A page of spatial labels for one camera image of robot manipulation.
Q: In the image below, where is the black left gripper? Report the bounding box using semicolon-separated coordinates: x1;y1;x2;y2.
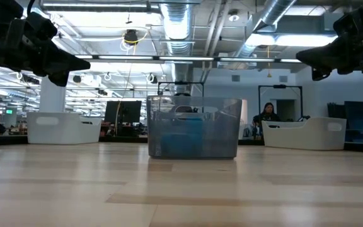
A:
0;18;91;88

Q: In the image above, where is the blue rectangular block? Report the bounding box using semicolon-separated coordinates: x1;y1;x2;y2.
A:
184;117;205;158
160;132;187;158

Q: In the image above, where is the white building column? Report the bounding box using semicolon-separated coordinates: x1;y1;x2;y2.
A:
38;75;66;113

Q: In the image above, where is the white plastic bin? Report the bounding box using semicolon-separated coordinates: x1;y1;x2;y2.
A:
26;111;103;145

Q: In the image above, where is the pale grey plastic bin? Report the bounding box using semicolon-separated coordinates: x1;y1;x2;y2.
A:
261;117;347;151

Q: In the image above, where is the person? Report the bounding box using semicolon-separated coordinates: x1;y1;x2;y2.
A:
251;102;280;139

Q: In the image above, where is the ceiling light strip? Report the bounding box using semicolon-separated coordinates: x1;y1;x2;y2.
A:
74;54;303;64

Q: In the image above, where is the black computer monitor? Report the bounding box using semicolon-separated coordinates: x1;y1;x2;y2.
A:
104;100;143;137

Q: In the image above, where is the clear plastic bin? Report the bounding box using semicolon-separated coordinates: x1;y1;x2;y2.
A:
146;95;243;160

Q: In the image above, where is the black metal frame stand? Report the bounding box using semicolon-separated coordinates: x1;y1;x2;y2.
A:
258;84;304;122

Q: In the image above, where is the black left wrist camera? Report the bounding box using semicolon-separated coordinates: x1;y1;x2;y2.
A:
23;11;59;42

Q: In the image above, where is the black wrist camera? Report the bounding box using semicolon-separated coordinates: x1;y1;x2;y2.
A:
332;8;363;36
23;11;59;42

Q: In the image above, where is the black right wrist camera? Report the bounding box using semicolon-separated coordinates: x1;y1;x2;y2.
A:
332;8;363;36

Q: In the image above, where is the yellow hanging cord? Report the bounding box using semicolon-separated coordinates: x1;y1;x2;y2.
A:
266;45;272;79

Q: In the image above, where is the black ceiling cable reel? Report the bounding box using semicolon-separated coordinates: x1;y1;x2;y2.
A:
123;28;141;45

